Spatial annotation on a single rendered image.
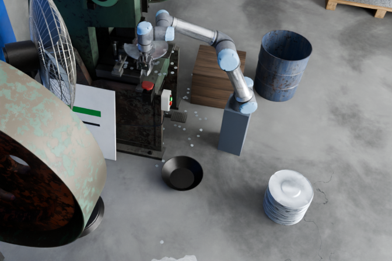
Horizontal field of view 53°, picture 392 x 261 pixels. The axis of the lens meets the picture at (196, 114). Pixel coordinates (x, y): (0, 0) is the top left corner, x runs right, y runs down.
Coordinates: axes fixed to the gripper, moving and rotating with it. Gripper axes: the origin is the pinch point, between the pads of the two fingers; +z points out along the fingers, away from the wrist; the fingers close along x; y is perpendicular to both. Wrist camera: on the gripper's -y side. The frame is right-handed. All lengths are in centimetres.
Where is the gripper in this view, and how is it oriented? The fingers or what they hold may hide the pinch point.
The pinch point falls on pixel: (146, 73)
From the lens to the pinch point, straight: 235.1
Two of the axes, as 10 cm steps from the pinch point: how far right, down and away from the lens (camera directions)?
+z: -0.7, 6.8, 7.3
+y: -2.0, 7.1, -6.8
